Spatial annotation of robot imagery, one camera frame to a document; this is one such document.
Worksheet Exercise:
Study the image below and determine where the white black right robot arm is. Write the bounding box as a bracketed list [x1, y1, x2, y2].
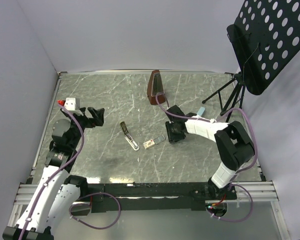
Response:
[165, 105, 256, 199]

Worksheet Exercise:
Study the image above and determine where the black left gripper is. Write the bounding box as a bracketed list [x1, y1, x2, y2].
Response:
[65, 106, 104, 148]

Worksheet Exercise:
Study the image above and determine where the brown wooden metronome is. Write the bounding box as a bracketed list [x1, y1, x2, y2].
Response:
[147, 70, 166, 105]

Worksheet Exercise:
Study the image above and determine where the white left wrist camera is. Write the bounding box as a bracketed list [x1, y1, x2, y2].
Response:
[57, 97, 80, 112]

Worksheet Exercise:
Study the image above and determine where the white staple box sleeve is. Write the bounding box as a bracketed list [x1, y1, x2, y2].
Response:
[143, 139, 156, 150]

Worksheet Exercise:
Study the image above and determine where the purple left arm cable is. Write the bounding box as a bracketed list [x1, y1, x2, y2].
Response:
[17, 103, 122, 240]

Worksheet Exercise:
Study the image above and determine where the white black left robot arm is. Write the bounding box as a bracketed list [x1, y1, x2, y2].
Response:
[2, 106, 105, 240]

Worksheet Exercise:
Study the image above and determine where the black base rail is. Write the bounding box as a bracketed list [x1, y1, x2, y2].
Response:
[78, 182, 237, 213]

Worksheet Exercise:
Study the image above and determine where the black perforated music stand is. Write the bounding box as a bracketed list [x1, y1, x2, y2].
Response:
[201, 0, 300, 135]

